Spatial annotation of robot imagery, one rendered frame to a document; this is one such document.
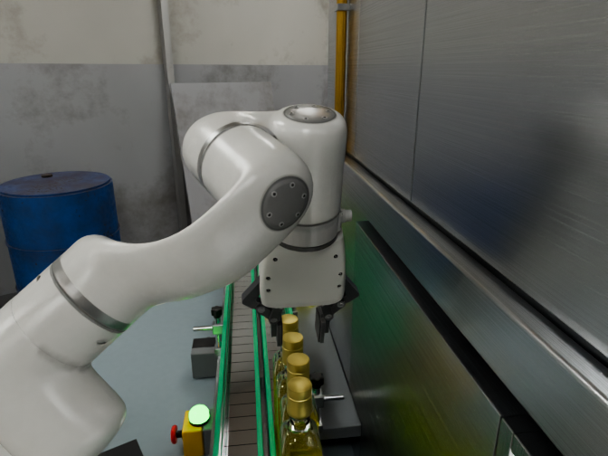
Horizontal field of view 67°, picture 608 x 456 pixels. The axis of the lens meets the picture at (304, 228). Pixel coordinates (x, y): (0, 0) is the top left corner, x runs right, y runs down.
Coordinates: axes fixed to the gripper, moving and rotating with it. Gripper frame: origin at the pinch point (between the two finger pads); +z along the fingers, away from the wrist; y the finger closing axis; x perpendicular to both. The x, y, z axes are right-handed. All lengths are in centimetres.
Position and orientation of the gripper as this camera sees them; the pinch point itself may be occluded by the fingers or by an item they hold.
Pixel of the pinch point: (299, 327)
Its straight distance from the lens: 60.4
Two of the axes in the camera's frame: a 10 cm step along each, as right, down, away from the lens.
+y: -9.9, 0.4, -1.3
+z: -0.4, 8.3, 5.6
